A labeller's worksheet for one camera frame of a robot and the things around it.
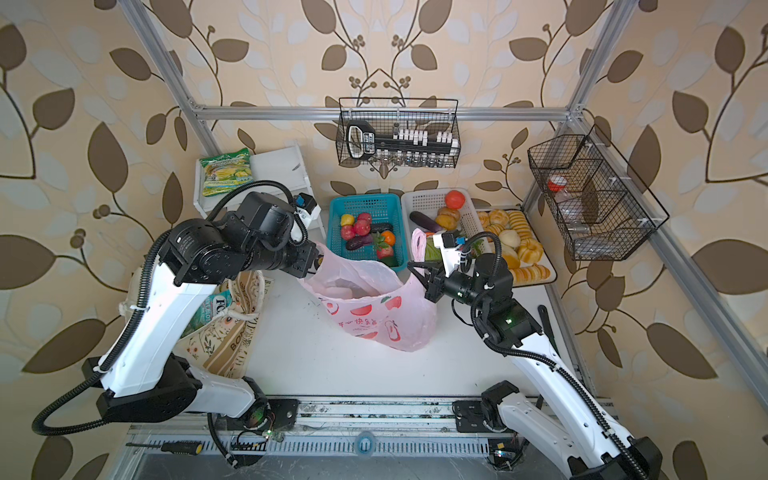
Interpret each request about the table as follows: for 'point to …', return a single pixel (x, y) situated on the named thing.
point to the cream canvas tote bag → (223, 344)
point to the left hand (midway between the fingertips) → (318, 251)
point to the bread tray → (521, 246)
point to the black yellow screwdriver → (174, 447)
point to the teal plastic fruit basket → (387, 208)
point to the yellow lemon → (347, 220)
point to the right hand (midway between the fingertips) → (411, 268)
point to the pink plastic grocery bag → (371, 298)
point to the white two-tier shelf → (283, 166)
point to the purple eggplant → (425, 221)
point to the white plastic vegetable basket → (429, 209)
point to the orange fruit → (389, 237)
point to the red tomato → (454, 199)
